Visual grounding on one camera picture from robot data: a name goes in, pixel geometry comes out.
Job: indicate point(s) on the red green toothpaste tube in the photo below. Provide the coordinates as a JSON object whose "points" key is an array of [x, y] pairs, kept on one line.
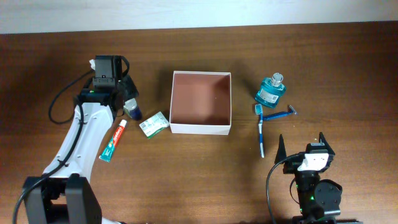
{"points": [[108, 152]]}

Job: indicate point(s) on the blue disposable razor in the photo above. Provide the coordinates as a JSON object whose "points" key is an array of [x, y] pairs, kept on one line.
{"points": [[280, 114]]}

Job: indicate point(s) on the white green soap packet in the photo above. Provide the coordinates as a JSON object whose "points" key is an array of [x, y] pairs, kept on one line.
{"points": [[154, 125]]}

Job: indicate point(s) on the white cardboard box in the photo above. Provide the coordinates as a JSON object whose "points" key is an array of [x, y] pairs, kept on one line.
{"points": [[201, 103]]}

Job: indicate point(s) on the clear hand soap pump bottle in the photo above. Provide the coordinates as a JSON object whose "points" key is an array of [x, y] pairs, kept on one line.
{"points": [[131, 108]]}

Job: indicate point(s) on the blue white toothbrush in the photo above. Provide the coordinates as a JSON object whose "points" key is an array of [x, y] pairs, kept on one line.
{"points": [[258, 110]]}

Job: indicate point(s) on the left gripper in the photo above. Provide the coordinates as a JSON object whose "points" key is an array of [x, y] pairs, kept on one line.
{"points": [[132, 89]]}

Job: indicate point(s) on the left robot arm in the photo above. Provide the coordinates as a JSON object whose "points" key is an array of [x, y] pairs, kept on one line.
{"points": [[63, 194]]}

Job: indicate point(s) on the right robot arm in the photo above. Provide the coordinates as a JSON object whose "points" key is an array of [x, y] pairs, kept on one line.
{"points": [[319, 199]]}

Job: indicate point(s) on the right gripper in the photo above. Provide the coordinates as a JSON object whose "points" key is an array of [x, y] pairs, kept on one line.
{"points": [[292, 163]]}

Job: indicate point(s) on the blue mouthwash bottle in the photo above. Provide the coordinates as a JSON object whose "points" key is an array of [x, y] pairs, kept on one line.
{"points": [[271, 90]]}

